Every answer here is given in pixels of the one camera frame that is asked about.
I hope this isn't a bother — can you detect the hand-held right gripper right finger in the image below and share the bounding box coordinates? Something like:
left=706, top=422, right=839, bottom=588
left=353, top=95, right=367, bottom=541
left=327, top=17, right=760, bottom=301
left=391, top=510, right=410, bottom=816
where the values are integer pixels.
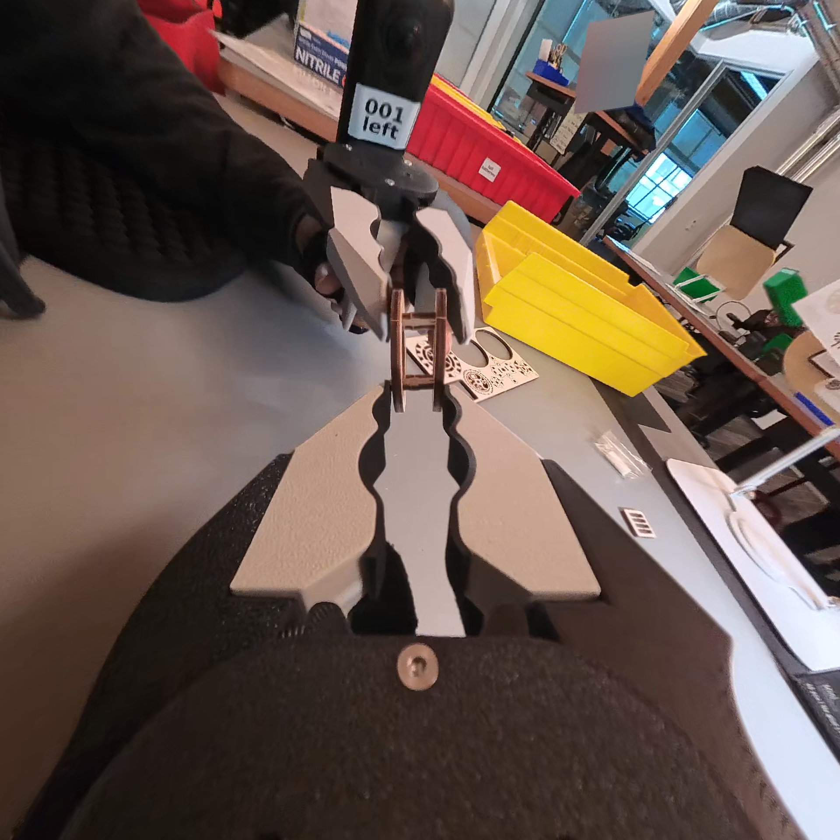
left=445, top=387, right=603, bottom=603

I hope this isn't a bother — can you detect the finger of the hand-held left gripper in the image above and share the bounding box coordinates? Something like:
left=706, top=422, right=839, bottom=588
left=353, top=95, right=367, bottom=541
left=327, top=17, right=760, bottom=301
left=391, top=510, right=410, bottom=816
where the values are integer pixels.
left=325, top=187, right=393, bottom=341
left=412, top=206, right=476, bottom=345

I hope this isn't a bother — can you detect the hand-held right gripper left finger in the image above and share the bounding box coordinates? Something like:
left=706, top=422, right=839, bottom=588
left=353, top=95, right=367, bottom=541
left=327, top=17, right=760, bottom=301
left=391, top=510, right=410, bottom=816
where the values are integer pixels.
left=230, top=384, right=388, bottom=614

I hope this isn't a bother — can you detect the wooden spool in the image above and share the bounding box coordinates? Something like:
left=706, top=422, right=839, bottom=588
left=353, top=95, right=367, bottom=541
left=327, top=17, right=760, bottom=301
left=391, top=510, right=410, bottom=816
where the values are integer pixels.
left=389, top=289, right=450, bottom=413

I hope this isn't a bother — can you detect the wooden standing desk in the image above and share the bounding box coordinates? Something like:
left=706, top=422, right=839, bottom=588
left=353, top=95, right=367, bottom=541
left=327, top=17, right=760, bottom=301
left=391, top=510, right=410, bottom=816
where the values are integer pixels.
left=525, top=71, right=657, bottom=172

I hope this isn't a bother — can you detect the person's left hand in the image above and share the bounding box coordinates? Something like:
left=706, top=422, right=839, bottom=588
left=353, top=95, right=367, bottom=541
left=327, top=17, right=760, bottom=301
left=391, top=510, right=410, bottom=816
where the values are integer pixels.
left=315, top=261, right=368, bottom=336

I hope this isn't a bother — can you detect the red plastic tote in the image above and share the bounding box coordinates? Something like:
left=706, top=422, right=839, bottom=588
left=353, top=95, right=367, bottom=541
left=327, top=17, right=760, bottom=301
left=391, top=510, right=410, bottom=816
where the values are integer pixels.
left=407, top=72, right=583, bottom=224

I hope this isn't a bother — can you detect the clear plastic bag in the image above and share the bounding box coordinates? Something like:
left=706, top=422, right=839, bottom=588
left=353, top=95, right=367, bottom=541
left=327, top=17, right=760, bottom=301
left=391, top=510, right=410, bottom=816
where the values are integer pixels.
left=594, top=430, right=651, bottom=480

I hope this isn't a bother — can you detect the laser-cut wooden sheet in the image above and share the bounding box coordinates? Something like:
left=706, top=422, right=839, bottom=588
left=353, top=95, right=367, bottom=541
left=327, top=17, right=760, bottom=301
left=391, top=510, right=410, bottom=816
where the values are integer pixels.
left=406, top=328, right=540, bottom=403

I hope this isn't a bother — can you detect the blue glove box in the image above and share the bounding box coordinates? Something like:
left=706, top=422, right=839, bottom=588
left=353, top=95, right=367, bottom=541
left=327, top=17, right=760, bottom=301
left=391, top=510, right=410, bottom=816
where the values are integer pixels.
left=292, top=18, right=352, bottom=89

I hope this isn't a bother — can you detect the yellow plastic bin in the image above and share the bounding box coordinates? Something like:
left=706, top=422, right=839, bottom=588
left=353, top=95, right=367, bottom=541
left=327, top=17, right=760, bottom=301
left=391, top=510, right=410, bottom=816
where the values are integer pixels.
left=476, top=200, right=707, bottom=398

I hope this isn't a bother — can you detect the white paper sheet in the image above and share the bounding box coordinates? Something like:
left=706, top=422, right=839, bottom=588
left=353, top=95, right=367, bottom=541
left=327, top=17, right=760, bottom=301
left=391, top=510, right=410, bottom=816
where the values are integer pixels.
left=548, top=112, right=585, bottom=155

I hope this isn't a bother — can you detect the white cardboard box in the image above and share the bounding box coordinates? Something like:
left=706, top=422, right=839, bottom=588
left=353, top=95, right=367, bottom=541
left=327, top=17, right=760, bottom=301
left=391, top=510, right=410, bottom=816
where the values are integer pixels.
left=297, top=0, right=361, bottom=27

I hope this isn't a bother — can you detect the white flat device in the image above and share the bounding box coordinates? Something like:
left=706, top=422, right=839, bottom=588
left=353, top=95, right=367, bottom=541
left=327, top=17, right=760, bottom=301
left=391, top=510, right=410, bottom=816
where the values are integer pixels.
left=666, top=458, right=840, bottom=673

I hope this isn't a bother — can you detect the red plastic basket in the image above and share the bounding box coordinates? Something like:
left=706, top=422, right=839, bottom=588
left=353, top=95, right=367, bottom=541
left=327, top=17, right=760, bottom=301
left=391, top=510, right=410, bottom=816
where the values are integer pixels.
left=136, top=0, right=227, bottom=94

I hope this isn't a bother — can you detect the grey metal pole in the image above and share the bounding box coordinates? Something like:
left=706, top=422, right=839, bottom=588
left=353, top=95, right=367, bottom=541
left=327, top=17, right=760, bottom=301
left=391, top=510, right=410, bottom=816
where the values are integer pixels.
left=731, top=428, right=840, bottom=497

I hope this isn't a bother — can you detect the wooden side table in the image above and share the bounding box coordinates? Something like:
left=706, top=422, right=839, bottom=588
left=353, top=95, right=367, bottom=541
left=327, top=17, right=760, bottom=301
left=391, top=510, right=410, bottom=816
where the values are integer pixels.
left=602, top=235, right=840, bottom=460

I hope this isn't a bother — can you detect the green plastic object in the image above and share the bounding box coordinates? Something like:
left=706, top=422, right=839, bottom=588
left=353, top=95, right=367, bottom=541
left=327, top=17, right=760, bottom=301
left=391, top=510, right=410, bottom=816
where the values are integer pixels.
left=764, top=268, right=809, bottom=330

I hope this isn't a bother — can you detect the person's black hoodie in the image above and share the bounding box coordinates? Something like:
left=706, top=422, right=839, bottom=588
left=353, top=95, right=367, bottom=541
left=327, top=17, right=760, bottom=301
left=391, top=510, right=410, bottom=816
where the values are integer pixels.
left=0, top=184, right=48, bottom=320

